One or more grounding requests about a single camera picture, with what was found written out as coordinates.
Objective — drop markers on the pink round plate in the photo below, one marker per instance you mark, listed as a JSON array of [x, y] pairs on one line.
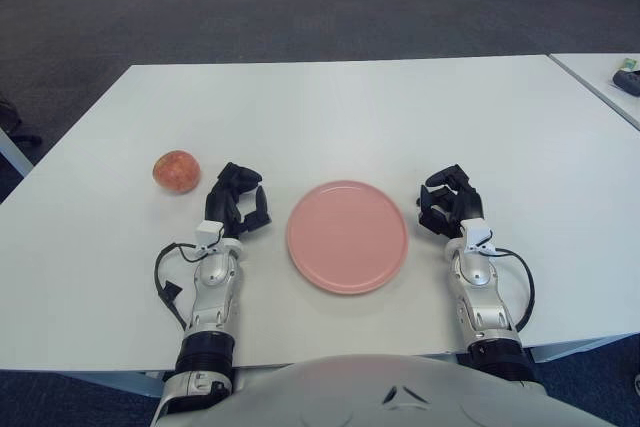
[[345, 237]]

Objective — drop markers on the white desk leg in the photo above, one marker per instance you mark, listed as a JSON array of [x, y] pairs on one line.
[[15, 152]]

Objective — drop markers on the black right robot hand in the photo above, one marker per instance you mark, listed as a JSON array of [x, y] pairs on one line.
[[467, 202]]

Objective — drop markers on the dark grey game controller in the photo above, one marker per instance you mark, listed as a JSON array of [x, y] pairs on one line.
[[627, 81]]

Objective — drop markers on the green yellow packet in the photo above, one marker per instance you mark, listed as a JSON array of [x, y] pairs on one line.
[[630, 64]]

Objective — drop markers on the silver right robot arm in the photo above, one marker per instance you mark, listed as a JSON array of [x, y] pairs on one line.
[[475, 272]]

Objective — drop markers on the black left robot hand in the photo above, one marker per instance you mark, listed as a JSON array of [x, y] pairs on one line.
[[220, 202]]

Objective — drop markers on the grey robot torso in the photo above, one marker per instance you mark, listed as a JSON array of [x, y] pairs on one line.
[[350, 397]]

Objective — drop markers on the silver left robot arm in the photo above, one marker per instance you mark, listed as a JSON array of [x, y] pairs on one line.
[[215, 272]]

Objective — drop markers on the red yellow apple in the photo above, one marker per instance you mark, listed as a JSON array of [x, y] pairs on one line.
[[176, 172]]

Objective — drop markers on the white table support beam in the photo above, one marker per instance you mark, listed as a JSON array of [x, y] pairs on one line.
[[125, 382], [575, 347]]

